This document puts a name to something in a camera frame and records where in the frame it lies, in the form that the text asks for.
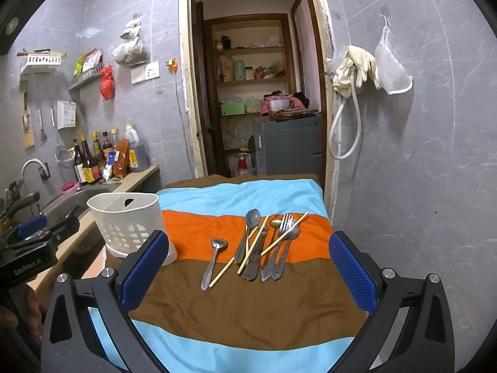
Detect steel table knife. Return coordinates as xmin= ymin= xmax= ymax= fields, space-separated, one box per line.
xmin=243 ymin=227 xmax=269 ymax=281

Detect wooden shelf unit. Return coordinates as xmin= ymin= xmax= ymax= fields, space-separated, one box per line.
xmin=199 ymin=14 xmax=297 ymax=176

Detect steel fork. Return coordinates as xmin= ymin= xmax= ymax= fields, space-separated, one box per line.
xmin=261 ymin=213 xmax=293 ymax=282

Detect green box on shelf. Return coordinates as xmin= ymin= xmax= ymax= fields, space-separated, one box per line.
xmin=220 ymin=102 xmax=245 ymax=116

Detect large steel spoon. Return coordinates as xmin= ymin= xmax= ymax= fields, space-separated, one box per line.
xmin=234 ymin=209 xmax=260 ymax=264

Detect clear hanging plastic bag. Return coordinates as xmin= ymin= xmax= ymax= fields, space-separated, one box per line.
xmin=112 ymin=14 xmax=150 ymax=67

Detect red plastic bag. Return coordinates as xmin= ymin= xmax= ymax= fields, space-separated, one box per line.
xmin=99 ymin=65 xmax=115 ymax=100

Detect white wall basket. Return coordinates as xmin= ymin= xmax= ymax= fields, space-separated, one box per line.
xmin=16 ymin=51 xmax=67 ymax=75

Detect white mesh bag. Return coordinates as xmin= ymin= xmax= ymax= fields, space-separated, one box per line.
xmin=374 ymin=14 xmax=413 ymax=95

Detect white plastic utensil holder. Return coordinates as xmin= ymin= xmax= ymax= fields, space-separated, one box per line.
xmin=87 ymin=192 xmax=167 ymax=259

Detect red spray bottle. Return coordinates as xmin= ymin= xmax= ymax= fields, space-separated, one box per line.
xmin=237 ymin=153 xmax=249 ymax=176

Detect white bowl on cabinet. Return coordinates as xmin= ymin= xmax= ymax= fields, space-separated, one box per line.
xmin=268 ymin=97 xmax=291 ymax=112

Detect gold spoon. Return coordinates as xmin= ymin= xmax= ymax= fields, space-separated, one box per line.
xmin=271 ymin=217 xmax=284 ymax=253

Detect dark sauce bottle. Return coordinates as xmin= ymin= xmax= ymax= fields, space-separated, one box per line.
xmin=80 ymin=135 xmax=102 ymax=184

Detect brown snack packet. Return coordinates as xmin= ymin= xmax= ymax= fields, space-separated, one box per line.
xmin=113 ymin=138 xmax=130 ymax=179

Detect white paper box on wall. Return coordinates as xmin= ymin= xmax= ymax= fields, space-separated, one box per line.
xmin=57 ymin=100 xmax=77 ymax=130

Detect wall power socket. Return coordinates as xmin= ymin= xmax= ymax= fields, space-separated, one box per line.
xmin=130 ymin=62 xmax=160 ymax=85

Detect grey wall shelf rack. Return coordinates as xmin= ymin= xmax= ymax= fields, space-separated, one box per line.
xmin=68 ymin=62 xmax=104 ymax=91

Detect orange plug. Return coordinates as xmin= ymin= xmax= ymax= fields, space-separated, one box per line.
xmin=167 ymin=58 xmax=179 ymax=73

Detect small steel spoon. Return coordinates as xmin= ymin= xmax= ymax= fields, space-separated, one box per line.
xmin=200 ymin=238 xmax=228 ymax=291

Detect striped blue orange brown cloth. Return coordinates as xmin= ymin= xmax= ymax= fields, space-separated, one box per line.
xmin=130 ymin=176 xmax=367 ymax=372

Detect person's left hand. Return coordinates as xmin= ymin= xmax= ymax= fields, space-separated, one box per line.
xmin=1 ymin=283 xmax=44 ymax=338

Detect cooking oil jug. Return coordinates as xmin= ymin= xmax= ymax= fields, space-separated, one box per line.
xmin=125 ymin=124 xmax=149 ymax=173

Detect chrome faucet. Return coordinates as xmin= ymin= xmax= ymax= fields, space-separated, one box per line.
xmin=20 ymin=158 xmax=51 ymax=186

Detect grey cabinet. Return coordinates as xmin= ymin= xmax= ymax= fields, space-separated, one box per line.
xmin=253 ymin=114 xmax=323 ymax=181

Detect cream rubber gloves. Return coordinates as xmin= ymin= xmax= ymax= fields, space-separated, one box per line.
xmin=333 ymin=45 xmax=381 ymax=99

